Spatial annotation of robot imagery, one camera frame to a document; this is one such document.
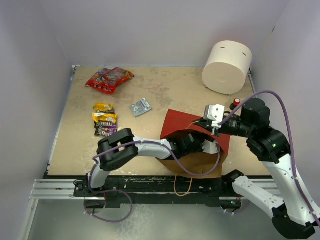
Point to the large red snack bag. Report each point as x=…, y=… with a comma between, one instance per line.
x=107, y=80

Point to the silver candy packet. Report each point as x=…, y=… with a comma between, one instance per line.
x=141, y=107

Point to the cream cylindrical container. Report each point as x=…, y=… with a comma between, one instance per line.
x=227, y=67

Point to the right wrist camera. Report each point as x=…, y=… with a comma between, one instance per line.
x=213, y=114

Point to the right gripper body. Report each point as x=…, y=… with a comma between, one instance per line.
x=234, y=125

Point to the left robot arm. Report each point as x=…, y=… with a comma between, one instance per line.
x=116, y=150

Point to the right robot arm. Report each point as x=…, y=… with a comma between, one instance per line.
x=294, y=214

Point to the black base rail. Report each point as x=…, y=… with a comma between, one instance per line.
x=158, y=190

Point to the brown chocolate candy packet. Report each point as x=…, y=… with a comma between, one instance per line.
x=104, y=131

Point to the red capped small bottle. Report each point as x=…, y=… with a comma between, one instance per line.
x=236, y=101

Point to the red paper bag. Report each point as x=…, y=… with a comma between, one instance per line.
x=200, y=154

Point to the yellow candy packet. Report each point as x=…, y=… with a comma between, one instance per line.
x=103, y=107
x=104, y=117

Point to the purple chocolate candy packet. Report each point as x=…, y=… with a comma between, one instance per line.
x=106, y=124

